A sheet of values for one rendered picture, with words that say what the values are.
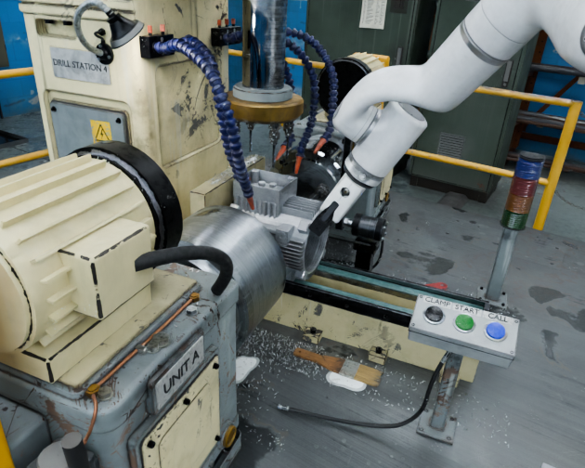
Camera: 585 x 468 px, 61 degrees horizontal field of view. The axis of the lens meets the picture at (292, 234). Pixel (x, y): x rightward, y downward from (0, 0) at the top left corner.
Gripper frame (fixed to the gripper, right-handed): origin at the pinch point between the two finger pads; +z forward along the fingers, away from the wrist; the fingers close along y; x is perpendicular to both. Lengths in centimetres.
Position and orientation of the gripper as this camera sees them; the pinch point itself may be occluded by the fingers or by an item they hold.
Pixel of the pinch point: (319, 225)
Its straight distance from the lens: 108.2
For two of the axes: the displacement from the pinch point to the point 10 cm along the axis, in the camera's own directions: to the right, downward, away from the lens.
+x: -7.7, -6.4, 0.5
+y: 3.9, -4.0, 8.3
